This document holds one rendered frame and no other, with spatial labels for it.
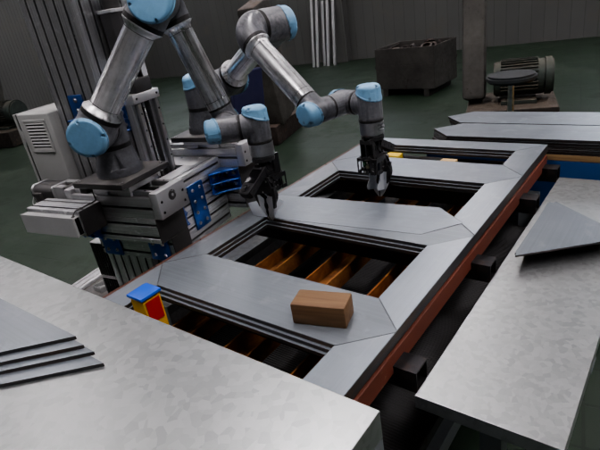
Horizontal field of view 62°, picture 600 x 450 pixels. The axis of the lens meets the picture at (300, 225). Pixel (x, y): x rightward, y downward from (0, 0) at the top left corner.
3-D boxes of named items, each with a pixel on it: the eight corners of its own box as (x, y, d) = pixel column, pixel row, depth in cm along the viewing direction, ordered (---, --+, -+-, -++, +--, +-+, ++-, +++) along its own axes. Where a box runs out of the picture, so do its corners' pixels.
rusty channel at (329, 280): (460, 175, 215) (460, 163, 213) (157, 460, 101) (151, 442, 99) (442, 173, 220) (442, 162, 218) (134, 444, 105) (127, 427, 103)
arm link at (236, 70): (200, 79, 206) (256, 1, 161) (229, 71, 214) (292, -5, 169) (212, 105, 206) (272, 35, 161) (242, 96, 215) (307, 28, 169)
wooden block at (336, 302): (354, 312, 108) (352, 292, 105) (346, 329, 103) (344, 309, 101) (303, 307, 112) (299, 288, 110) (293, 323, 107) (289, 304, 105)
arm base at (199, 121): (182, 135, 202) (176, 111, 198) (204, 124, 214) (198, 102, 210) (212, 134, 195) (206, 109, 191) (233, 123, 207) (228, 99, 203)
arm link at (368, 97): (365, 80, 154) (387, 81, 147) (368, 116, 158) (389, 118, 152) (347, 87, 149) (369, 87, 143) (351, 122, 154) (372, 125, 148)
